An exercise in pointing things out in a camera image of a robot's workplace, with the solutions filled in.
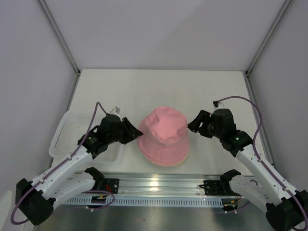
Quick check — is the white slotted cable duct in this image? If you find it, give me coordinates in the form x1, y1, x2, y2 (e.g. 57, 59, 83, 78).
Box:
64, 195, 243, 208

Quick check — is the left aluminium frame post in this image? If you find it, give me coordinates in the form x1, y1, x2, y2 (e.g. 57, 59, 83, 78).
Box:
36, 0, 80, 76

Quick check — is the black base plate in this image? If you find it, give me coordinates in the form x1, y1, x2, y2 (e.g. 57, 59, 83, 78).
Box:
198, 180, 232, 196
92, 178, 120, 194

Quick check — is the aluminium frame post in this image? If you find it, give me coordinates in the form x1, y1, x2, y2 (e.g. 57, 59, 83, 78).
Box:
245, 0, 294, 78
36, 0, 80, 76

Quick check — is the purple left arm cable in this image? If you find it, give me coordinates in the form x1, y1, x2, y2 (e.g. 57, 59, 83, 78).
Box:
11, 102, 116, 224

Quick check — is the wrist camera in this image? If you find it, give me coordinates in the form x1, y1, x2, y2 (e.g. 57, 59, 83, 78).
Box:
110, 106, 121, 119
213, 101, 225, 110

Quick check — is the beige bucket hat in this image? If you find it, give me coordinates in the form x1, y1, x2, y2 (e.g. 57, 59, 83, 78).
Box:
143, 152, 189, 167

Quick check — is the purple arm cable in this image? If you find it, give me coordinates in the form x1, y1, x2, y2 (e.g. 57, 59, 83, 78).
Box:
218, 96, 308, 229
11, 102, 116, 224

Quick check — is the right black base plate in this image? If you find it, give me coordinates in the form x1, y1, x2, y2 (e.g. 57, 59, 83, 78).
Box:
198, 180, 232, 196

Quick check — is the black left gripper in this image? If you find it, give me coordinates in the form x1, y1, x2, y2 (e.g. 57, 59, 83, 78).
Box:
107, 117, 143, 145

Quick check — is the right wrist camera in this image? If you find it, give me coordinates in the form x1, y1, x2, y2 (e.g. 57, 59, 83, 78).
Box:
213, 101, 225, 110

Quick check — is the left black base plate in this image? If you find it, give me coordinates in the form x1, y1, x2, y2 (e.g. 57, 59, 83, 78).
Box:
92, 178, 120, 194

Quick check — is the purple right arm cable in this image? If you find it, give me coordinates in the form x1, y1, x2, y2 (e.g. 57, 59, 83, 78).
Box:
218, 96, 308, 229

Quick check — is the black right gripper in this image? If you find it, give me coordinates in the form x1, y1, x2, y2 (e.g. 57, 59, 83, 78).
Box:
186, 110, 223, 140

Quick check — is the right aluminium frame post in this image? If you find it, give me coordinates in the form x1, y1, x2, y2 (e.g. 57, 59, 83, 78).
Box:
245, 0, 294, 78

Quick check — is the white plastic basket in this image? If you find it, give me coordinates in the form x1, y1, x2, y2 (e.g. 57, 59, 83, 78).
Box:
49, 111, 123, 165

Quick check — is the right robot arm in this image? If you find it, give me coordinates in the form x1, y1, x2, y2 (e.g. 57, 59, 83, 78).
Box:
188, 108, 308, 231

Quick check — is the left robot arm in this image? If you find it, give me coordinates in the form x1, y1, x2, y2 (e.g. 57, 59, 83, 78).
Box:
13, 114, 143, 226

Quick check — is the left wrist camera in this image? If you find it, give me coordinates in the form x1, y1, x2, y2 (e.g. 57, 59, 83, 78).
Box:
110, 106, 121, 119

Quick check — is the aluminium mounting rail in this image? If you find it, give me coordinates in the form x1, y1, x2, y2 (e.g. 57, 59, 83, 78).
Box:
103, 172, 219, 197

